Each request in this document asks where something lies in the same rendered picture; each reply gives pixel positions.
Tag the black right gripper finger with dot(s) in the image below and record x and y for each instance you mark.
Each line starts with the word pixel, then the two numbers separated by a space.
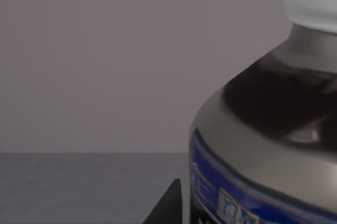
pixel 171 205

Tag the grey bottle with blue label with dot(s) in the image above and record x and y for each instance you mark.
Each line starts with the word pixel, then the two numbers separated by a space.
pixel 263 142

